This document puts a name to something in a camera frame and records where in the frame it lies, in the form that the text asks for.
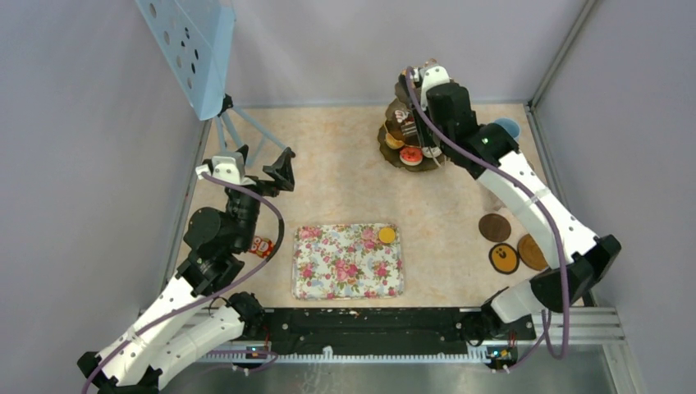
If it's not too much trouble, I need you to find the white striped donut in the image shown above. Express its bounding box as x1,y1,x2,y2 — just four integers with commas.
422,147,442,158

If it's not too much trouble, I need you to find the dark brown round coaster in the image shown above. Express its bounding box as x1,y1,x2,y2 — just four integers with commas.
478,213,512,243

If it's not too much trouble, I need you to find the purple cable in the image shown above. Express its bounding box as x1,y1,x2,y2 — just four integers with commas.
405,66,571,361
81,172,286,394

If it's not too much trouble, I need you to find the chocolate cake slice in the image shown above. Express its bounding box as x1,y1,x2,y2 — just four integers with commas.
392,109,410,124

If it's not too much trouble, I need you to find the red owl toy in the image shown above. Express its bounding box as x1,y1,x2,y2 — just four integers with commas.
249,236,275,259

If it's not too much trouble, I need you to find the orange bun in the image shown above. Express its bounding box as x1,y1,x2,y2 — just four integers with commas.
385,132,405,150

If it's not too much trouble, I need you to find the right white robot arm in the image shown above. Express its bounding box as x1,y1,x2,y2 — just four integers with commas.
405,82,621,338

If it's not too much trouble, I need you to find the light blue mug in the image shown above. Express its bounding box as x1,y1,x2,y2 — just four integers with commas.
494,117,521,141

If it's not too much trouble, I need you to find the floral serving tray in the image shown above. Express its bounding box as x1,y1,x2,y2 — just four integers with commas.
291,222,405,300

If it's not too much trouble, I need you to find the blue perforated board stand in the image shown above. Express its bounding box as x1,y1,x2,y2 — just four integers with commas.
135,0,287,169

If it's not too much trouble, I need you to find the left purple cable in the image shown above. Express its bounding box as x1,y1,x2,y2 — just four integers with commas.
81,172,286,394

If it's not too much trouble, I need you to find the red donut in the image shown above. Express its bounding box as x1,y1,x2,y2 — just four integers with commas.
399,146,424,167

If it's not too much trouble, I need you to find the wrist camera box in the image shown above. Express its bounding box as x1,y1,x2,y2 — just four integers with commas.
412,64,451,110
195,152,247,186

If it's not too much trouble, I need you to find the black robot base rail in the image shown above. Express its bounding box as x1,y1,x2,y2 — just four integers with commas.
258,307,537,356

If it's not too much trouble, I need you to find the brown wooden coaster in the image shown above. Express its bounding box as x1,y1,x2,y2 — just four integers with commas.
517,234,548,272

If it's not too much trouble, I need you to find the three-tier dark cake stand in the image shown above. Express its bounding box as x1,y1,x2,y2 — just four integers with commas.
378,58,468,172

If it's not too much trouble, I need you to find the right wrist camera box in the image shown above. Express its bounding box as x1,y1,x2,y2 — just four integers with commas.
412,64,451,110

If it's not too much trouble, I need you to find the pink mug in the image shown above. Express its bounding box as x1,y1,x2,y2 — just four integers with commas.
485,195,506,212

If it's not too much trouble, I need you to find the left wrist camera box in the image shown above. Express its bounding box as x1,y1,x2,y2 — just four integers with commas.
195,152,247,186

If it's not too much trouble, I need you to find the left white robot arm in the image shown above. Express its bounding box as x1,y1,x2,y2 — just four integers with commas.
77,145,295,393

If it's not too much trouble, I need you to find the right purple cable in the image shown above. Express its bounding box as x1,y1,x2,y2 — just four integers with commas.
405,66,571,361

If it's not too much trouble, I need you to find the orange macaron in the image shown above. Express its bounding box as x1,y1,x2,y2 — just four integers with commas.
378,227,397,244

